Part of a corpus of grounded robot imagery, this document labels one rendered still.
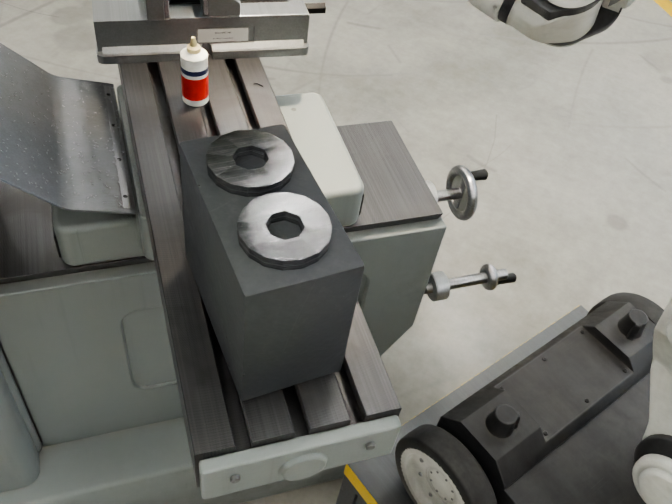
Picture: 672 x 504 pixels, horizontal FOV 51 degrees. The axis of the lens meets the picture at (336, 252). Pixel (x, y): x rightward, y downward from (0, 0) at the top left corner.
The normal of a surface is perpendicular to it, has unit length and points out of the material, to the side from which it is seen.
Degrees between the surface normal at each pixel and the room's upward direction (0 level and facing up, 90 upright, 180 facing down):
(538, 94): 0
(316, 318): 90
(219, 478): 90
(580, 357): 0
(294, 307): 90
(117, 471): 0
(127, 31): 90
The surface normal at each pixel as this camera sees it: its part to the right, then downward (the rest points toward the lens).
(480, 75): 0.11, -0.66
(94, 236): 0.29, 0.74
